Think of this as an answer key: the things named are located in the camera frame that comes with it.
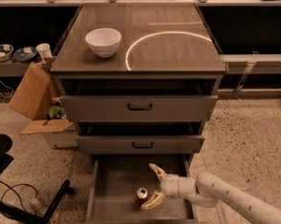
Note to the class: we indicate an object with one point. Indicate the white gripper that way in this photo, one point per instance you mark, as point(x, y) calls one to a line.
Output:
point(170, 185)

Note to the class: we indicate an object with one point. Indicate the red coke can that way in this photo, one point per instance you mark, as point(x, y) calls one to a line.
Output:
point(141, 195)

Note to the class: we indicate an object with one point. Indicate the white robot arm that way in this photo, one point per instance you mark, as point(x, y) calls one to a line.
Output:
point(206, 190)

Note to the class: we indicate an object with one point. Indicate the grey bottom drawer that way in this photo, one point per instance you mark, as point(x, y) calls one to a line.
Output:
point(117, 178)

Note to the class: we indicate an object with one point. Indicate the grey drawer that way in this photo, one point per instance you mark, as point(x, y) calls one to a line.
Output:
point(117, 178)
point(138, 108)
point(180, 144)

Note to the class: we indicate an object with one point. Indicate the grey middle drawer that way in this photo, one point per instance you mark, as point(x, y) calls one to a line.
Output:
point(180, 144)

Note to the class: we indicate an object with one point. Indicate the grey top drawer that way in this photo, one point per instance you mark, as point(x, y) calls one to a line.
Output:
point(138, 108)

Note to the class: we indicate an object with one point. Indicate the grey drawer cabinet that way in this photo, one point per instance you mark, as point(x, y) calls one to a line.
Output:
point(165, 50)

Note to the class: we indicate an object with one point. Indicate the clear plastic bottle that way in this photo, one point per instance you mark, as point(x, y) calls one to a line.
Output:
point(38, 206)

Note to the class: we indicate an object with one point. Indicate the green snack bag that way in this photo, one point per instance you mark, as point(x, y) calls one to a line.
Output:
point(56, 112)

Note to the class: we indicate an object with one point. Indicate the white ceramic bowl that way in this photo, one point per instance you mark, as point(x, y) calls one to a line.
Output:
point(104, 42)

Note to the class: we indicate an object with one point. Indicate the open cardboard box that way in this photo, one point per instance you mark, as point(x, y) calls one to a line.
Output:
point(33, 98)

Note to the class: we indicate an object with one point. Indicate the white paper cup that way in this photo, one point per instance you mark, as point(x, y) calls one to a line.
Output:
point(44, 50)

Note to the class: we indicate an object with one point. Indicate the blue patterned bowl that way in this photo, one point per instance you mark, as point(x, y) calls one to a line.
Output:
point(5, 52)

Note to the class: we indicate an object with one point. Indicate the grey wall shelf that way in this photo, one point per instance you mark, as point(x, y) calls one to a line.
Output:
point(11, 68)

